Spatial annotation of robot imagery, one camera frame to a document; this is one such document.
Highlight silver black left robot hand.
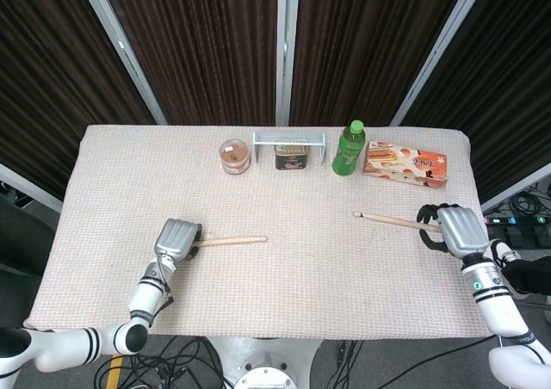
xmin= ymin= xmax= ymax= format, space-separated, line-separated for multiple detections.
xmin=153 ymin=218 xmax=204 ymax=264

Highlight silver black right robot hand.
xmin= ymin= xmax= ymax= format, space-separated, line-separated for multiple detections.
xmin=415 ymin=203 xmax=491 ymax=261

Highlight plain wooden drumstick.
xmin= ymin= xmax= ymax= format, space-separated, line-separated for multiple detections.
xmin=194 ymin=235 xmax=269 ymax=248

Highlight wooden drumstick with black mark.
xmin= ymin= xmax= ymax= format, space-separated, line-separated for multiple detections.
xmin=352 ymin=210 xmax=443 ymax=234

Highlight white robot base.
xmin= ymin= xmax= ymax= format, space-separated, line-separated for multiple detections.
xmin=210 ymin=337 xmax=322 ymax=389

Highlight white black sneaker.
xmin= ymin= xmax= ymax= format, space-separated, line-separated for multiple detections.
xmin=490 ymin=238 xmax=524 ymax=270

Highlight black trouser leg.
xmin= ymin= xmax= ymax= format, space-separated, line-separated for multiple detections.
xmin=503 ymin=257 xmax=551 ymax=298

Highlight orange biscuit box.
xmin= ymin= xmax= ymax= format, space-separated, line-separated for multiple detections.
xmin=362 ymin=139 xmax=448 ymax=190

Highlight clear plastic jar orange contents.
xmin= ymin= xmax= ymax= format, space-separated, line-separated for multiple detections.
xmin=219 ymin=138 xmax=252 ymax=176

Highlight beige waffle weave tablecloth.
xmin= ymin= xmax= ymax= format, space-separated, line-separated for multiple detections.
xmin=23 ymin=124 xmax=503 ymax=341

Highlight dark ribbed partition panel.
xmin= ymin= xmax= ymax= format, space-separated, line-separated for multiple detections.
xmin=0 ymin=0 xmax=157 ymax=201
xmin=288 ymin=0 xmax=473 ymax=127
xmin=402 ymin=0 xmax=551 ymax=205
xmin=97 ymin=0 xmax=279 ymax=127

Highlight green drink bottle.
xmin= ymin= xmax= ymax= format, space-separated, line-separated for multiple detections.
xmin=331 ymin=120 xmax=367 ymax=177

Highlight dark luncheon meat can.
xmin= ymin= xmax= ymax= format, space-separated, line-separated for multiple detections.
xmin=274 ymin=144 xmax=311 ymax=171

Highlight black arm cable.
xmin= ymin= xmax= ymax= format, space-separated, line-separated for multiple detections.
xmin=145 ymin=256 xmax=175 ymax=322

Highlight grey metal partition rail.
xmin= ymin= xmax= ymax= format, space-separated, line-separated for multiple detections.
xmin=481 ymin=171 xmax=551 ymax=213
xmin=0 ymin=163 xmax=64 ymax=213

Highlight black floor cable bundle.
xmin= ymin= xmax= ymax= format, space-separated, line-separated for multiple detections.
xmin=95 ymin=336 xmax=226 ymax=389
xmin=322 ymin=339 xmax=368 ymax=389
xmin=510 ymin=189 xmax=551 ymax=219

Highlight white wire mesh shelf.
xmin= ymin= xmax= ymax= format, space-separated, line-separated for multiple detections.
xmin=251 ymin=131 xmax=326 ymax=165

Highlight grey metal partition post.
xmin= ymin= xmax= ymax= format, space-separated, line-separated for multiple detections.
xmin=274 ymin=0 xmax=300 ymax=127
xmin=76 ymin=0 xmax=168 ymax=127
xmin=390 ymin=0 xmax=492 ymax=127

